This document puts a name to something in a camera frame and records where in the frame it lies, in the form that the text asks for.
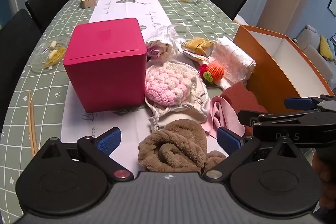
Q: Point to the pink pillow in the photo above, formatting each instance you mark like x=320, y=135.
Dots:
x=311, y=27

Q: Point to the small wooden box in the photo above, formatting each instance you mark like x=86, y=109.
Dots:
x=88, y=1

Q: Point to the pink white crochet pouch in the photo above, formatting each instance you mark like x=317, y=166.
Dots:
x=162, y=87

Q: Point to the white printed table runner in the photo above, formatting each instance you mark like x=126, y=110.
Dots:
x=118, y=10

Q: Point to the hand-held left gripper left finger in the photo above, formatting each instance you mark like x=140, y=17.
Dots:
x=109, y=140

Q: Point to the green checked tablecloth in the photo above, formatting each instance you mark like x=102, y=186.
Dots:
x=39, y=98

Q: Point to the beige sofa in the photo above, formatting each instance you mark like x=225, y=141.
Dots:
x=312, y=56

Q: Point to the magenta cube box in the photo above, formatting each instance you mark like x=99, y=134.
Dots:
x=105, y=69

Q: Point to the red-brown towel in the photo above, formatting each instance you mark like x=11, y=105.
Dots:
x=241, y=98

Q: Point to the orange cardboard box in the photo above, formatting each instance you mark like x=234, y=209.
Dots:
x=273, y=79

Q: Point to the clear glass plate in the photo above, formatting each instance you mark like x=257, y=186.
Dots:
x=38, y=62

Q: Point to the white lace cloth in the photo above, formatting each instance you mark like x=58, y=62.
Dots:
x=232, y=56

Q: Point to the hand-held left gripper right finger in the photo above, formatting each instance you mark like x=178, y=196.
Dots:
x=227, y=139

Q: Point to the brown fleece towel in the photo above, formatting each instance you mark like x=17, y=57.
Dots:
x=178, y=145

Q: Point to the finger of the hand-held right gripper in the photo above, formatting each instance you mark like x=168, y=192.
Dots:
x=249, y=118
x=300, y=103

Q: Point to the white fluffy seat cushion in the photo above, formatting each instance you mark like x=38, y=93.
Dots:
x=240, y=19

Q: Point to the banana peel pieces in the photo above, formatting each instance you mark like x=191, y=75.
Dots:
x=53, y=56

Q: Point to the bamboo chopstick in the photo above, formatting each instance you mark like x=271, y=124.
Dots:
x=31, y=121
x=34, y=129

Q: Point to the yellow cushion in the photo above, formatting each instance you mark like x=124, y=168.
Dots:
x=325, y=47

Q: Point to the cellophane flower bouquet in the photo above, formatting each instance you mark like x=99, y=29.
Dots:
x=157, y=49

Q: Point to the orange crochet fruit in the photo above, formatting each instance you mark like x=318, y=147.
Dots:
x=216, y=70

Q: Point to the pink cloth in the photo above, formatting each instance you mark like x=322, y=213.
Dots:
x=223, y=113

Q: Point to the yellow snack packet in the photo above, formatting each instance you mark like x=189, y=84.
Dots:
x=197, y=44

